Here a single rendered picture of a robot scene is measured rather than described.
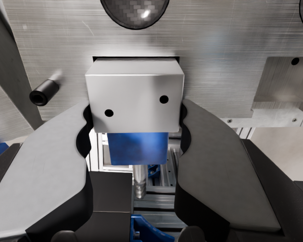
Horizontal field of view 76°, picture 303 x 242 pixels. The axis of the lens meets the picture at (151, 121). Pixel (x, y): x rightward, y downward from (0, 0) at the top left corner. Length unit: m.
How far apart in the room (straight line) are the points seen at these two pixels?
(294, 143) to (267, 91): 1.48
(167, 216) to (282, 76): 0.37
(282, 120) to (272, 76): 0.13
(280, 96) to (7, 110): 0.24
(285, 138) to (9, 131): 1.54
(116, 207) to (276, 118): 0.28
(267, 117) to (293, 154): 1.45
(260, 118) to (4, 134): 0.29
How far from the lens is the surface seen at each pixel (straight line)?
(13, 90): 0.21
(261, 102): 0.18
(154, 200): 0.50
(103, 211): 0.37
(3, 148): 0.25
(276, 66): 0.19
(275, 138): 1.55
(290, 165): 1.82
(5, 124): 0.22
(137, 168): 0.17
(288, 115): 0.31
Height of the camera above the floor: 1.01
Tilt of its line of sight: 58 degrees down
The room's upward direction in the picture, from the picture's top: 175 degrees clockwise
